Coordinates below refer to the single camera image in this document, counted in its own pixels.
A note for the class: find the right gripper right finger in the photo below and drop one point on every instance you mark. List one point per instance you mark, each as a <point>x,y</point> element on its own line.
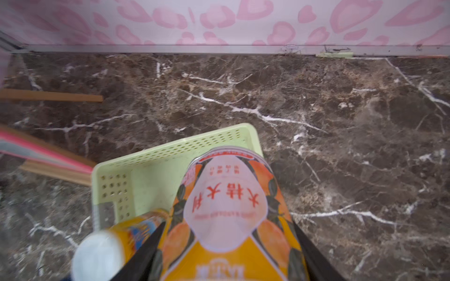
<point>319,268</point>

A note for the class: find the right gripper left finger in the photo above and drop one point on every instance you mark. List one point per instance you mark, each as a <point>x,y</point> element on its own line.
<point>139,266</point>

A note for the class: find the yellow can white lid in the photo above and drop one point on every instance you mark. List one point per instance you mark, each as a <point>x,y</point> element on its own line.
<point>103,253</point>

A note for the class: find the green plastic basket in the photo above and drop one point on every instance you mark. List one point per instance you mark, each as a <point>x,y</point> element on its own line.
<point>131,185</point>

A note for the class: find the orange can white lid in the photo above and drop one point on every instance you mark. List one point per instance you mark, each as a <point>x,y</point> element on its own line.
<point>229,222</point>

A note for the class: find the pink framed whiteboard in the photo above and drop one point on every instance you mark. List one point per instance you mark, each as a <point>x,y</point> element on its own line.
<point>19,144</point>

